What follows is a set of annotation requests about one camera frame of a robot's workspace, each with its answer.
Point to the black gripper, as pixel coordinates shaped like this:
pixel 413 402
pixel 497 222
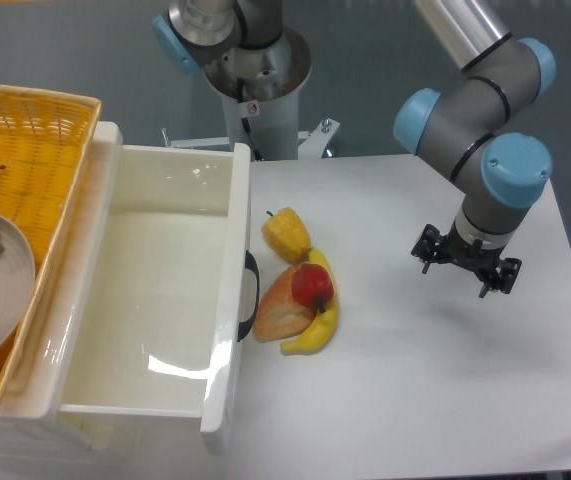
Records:
pixel 494 273

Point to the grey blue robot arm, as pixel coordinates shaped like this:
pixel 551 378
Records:
pixel 459 135

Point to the red pepper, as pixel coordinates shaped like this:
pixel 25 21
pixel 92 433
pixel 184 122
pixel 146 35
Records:
pixel 312 287

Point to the yellow pepper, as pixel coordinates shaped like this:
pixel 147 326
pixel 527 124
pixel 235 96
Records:
pixel 285 233

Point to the yellow banana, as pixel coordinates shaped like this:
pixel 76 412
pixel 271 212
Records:
pixel 324 325

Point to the white open drawer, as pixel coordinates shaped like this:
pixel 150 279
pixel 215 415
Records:
pixel 140 315

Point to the white drawer cabinet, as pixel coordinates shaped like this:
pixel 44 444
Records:
pixel 121 448

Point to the yellow woven basket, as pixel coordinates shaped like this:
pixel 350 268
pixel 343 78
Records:
pixel 44 139

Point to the black drawer handle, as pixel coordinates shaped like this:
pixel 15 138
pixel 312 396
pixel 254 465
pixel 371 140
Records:
pixel 250 296

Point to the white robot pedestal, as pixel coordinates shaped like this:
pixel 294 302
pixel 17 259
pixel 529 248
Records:
pixel 259 92

